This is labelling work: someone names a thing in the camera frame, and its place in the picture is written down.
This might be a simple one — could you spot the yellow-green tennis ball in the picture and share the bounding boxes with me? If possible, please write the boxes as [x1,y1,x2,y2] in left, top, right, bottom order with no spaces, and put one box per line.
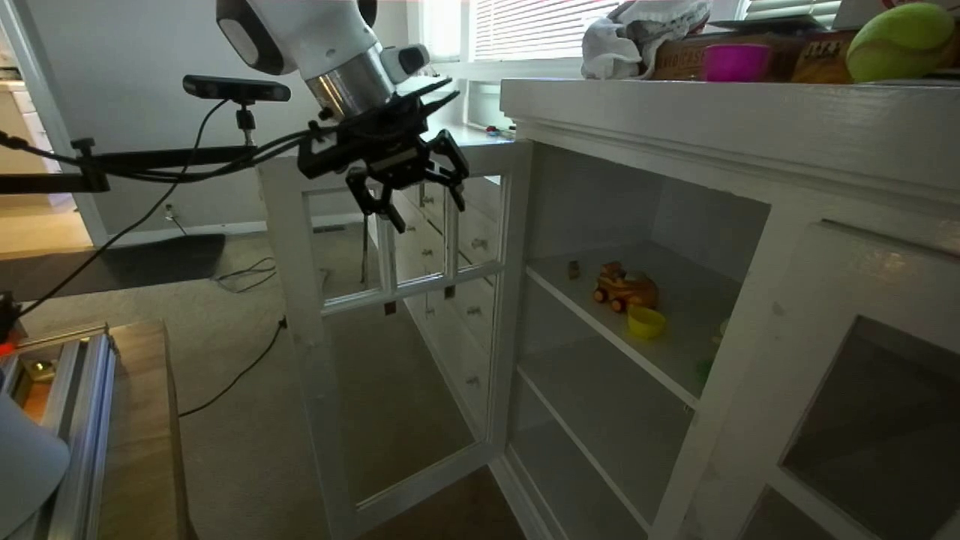
[847,0,960,85]

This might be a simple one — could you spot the thin black camera cable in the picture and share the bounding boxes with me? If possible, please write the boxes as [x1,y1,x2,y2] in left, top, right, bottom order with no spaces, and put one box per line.
[16,97,234,316]

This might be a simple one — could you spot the pink plastic cup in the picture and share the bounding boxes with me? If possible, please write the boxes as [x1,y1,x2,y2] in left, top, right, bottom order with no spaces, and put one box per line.
[698,38,773,85]

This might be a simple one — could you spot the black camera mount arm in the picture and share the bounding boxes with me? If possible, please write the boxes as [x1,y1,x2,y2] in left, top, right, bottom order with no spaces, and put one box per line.
[0,101,313,197]

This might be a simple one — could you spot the white window blinds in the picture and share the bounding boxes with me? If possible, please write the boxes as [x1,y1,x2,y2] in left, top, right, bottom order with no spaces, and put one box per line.
[467,0,625,63]

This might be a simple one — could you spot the yellow toy cup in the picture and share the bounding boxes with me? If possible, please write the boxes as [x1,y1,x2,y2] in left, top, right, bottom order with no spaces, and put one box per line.
[625,303,671,341]

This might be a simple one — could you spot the aluminium rail with green light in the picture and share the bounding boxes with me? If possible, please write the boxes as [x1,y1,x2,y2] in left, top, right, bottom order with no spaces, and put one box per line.
[0,326,118,540]

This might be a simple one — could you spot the orange toy truck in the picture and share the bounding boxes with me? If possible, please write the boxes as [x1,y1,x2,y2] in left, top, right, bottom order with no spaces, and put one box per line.
[590,260,663,316]

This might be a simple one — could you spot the black floor mat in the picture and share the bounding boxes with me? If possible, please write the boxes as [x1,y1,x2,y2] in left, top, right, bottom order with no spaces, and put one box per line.
[99,235,228,293]

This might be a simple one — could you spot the white glass-paned cabinet door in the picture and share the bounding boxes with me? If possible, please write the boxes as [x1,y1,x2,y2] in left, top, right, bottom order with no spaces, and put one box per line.
[649,197,960,540]
[256,147,514,540]

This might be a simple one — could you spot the grey crumpled towel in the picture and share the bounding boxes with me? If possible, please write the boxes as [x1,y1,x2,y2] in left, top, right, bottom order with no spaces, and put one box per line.
[579,0,713,85]

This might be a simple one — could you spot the wooden table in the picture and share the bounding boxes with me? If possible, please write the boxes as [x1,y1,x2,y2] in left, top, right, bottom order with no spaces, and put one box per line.
[0,319,193,540]

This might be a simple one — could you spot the white wooden cabinet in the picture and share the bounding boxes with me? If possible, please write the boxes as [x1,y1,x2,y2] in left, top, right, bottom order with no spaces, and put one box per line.
[477,79,960,540]

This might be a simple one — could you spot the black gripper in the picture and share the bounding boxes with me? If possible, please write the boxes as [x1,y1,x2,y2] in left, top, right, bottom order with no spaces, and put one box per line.
[294,85,473,236]

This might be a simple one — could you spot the black bar-shaped camera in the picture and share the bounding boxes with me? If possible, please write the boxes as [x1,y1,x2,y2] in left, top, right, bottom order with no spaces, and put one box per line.
[181,72,294,105]

